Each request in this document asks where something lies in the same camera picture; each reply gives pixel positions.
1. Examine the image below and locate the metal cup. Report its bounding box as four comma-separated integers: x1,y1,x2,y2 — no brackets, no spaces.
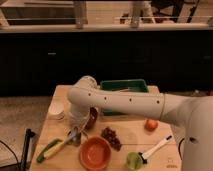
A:
67,129,81,147

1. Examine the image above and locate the brown pot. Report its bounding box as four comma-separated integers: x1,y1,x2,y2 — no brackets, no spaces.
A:
85,107,98,130

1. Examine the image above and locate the white towel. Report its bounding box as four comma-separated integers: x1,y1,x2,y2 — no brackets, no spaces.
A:
48,101,64,120

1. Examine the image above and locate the dark grape bunch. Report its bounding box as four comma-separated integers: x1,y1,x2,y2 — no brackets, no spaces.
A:
101,127,122,151

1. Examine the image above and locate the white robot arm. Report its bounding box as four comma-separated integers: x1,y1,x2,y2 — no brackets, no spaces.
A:
67,76,213,171

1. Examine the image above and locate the green plastic bin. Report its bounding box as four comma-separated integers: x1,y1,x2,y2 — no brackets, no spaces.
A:
99,78,150,117

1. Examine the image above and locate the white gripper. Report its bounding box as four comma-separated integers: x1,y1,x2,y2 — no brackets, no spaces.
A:
68,104,90,131

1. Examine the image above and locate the green white dish brush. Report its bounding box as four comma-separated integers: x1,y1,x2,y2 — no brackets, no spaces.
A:
126,135,172,171

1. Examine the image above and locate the orange tomato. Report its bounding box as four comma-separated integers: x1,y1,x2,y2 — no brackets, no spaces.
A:
145,119,158,132

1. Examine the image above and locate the black stand with cable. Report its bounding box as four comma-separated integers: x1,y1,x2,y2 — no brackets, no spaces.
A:
0,129,36,171

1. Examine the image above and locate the green yellow corn toy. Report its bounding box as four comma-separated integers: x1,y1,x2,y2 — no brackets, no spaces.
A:
36,138,64,163

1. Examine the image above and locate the orange bowl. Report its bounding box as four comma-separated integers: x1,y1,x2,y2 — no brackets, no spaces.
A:
79,137,111,171

